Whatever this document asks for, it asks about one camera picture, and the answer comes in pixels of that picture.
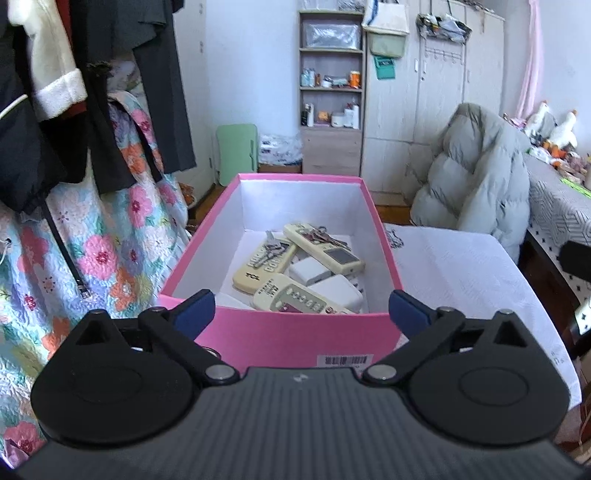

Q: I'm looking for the teal wall organizer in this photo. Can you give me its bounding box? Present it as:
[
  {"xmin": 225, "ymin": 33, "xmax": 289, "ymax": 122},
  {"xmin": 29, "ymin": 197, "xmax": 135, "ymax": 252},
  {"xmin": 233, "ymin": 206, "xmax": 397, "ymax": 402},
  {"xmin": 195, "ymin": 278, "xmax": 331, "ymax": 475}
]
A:
[{"xmin": 373, "ymin": 55, "xmax": 396, "ymax": 81}]

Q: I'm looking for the cream remote front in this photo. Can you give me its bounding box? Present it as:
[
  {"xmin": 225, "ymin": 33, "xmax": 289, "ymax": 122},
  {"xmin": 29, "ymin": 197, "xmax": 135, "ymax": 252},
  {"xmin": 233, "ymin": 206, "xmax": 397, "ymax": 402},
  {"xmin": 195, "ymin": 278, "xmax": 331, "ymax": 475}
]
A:
[{"xmin": 250, "ymin": 273, "xmax": 353, "ymax": 315}]

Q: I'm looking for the cream remote with screen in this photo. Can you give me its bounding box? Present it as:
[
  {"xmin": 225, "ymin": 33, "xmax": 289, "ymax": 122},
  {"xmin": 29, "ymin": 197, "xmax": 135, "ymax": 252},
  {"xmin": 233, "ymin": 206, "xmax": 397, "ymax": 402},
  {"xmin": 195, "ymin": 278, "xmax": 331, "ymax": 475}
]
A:
[{"xmin": 283, "ymin": 223, "xmax": 366, "ymax": 276}]

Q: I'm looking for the white jar on shelf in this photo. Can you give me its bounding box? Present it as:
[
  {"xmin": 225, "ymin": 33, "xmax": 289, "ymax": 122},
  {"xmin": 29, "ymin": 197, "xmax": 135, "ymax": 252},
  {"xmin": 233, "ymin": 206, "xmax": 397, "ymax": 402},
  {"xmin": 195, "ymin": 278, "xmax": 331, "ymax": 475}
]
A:
[{"xmin": 331, "ymin": 112, "xmax": 346, "ymax": 128}]

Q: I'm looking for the white printed table cloth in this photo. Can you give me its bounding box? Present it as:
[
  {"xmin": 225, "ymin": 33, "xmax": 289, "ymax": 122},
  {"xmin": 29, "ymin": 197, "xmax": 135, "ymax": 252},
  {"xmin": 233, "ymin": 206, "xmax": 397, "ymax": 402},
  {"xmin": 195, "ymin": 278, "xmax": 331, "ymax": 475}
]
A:
[{"xmin": 384, "ymin": 223, "xmax": 582, "ymax": 409}]

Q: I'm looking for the white rectangular box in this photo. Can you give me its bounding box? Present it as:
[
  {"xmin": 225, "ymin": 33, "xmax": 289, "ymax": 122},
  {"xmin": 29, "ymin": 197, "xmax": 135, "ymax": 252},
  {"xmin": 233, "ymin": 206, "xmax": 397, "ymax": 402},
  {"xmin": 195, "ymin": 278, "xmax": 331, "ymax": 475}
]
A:
[{"xmin": 310, "ymin": 275, "xmax": 363, "ymax": 313}]

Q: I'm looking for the white fleece cuff garment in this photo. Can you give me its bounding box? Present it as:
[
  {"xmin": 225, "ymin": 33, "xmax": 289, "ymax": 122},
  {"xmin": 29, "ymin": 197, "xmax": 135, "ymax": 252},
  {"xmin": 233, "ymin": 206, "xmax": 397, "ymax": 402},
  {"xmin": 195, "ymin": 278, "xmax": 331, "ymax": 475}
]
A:
[{"xmin": 32, "ymin": 68, "xmax": 87, "ymax": 121}]

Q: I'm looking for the light wood wardrobe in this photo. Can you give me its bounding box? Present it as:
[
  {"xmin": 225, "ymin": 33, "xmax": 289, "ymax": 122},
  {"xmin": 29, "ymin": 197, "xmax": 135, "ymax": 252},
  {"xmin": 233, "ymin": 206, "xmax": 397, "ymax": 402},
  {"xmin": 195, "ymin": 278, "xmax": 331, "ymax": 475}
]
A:
[{"xmin": 362, "ymin": 1, "xmax": 505, "ymax": 206}]

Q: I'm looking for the floral quilted blanket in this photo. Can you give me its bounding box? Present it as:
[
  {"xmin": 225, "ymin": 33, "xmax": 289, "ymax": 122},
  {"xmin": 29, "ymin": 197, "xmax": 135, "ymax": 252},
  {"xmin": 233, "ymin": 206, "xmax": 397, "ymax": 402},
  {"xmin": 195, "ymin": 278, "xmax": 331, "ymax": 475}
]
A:
[{"xmin": 1, "ymin": 91, "xmax": 189, "ymax": 466}]

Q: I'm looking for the cream TCL remote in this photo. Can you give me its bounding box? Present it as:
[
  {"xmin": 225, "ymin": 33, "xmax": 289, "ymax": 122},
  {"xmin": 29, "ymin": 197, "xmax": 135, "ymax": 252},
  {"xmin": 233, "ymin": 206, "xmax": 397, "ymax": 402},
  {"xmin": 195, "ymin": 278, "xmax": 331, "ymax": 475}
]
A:
[{"xmin": 232, "ymin": 239, "xmax": 297, "ymax": 295}]

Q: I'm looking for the grey puffer jacket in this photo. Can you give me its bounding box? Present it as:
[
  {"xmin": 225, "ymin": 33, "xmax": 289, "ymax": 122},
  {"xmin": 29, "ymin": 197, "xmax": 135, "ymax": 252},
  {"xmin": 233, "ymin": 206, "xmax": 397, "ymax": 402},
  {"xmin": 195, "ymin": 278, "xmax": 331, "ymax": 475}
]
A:
[{"xmin": 403, "ymin": 103, "xmax": 530, "ymax": 261}]

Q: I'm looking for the key bunch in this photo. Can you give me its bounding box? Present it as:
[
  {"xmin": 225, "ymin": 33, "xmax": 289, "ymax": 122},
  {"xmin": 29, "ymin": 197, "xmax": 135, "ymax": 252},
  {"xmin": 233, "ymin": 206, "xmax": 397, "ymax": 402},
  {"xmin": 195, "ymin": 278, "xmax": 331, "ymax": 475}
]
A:
[{"xmin": 297, "ymin": 224, "xmax": 332, "ymax": 244}]

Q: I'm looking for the orange bottle on shelf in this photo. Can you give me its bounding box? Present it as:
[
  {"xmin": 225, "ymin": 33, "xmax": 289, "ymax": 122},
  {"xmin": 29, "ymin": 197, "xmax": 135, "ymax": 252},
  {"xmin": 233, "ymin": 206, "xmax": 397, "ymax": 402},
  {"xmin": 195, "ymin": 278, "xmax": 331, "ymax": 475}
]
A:
[{"xmin": 349, "ymin": 71, "xmax": 361, "ymax": 89}]

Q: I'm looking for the pack of white packages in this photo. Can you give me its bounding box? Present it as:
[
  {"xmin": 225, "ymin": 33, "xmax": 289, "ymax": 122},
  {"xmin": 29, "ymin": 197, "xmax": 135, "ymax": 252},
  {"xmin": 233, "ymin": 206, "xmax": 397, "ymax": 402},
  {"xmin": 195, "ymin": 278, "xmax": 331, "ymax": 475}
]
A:
[{"xmin": 259, "ymin": 134, "xmax": 303, "ymax": 166}]

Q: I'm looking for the patterned grey bed sheet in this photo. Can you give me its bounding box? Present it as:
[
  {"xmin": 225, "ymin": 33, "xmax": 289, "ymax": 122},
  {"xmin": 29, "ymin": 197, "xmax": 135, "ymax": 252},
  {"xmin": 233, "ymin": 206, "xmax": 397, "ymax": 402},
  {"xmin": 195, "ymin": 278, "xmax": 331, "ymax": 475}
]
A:
[{"xmin": 523, "ymin": 147, "xmax": 591, "ymax": 296}]

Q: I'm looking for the pink cardboard shoe box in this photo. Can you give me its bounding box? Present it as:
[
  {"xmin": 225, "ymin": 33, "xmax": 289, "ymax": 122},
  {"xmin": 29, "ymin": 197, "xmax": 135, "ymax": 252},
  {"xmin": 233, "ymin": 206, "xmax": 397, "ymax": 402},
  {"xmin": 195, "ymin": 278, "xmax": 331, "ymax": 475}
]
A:
[{"xmin": 158, "ymin": 174, "xmax": 402, "ymax": 371}]

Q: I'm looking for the wooden shelf cabinet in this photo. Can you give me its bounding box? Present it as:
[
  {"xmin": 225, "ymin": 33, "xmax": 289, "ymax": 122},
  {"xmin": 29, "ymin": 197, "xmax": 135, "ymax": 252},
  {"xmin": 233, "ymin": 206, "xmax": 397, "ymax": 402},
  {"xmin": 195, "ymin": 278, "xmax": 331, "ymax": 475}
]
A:
[{"xmin": 297, "ymin": 7, "xmax": 367, "ymax": 176}]

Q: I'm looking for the white goose plush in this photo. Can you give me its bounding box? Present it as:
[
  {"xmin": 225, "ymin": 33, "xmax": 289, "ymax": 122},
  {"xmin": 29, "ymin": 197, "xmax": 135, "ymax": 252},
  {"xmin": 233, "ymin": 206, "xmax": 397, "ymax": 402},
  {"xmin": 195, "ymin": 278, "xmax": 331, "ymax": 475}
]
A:
[{"xmin": 548, "ymin": 110, "xmax": 578, "ymax": 150}]

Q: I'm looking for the dark hanging garment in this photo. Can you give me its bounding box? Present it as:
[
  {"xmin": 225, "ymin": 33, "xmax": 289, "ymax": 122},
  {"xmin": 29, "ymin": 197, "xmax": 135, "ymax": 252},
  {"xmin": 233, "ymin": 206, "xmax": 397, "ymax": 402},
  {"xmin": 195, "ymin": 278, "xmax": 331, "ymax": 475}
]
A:
[{"xmin": 1, "ymin": 1, "xmax": 197, "ymax": 214}]

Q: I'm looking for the white power adapter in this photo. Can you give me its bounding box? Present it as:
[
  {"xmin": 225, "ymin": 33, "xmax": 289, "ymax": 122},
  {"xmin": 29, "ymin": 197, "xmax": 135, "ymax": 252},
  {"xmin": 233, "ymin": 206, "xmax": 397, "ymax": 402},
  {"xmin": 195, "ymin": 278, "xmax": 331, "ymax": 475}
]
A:
[{"xmin": 287, "ymin": 257, "xmax": 332, "ymax": 286}]

